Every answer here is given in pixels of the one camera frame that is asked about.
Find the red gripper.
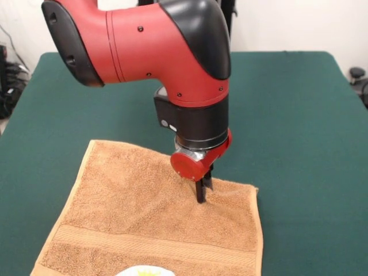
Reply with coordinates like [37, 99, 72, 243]
[170, 128, 233, 205]

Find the tan terry towel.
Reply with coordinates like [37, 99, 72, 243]
[29, 139, 265, 276]

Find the dark green table cloth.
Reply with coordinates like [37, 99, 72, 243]
[0, 51, 368, 276]

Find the black office chair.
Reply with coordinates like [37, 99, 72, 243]
[348, 67, 368, 109]

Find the black electronics box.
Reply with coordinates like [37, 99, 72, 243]
[0, 44, 7, 94]

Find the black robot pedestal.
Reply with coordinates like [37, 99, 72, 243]
[135, 0, 240, 53]

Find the black cable bundle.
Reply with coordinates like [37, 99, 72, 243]
[1, 62, 31, 119]

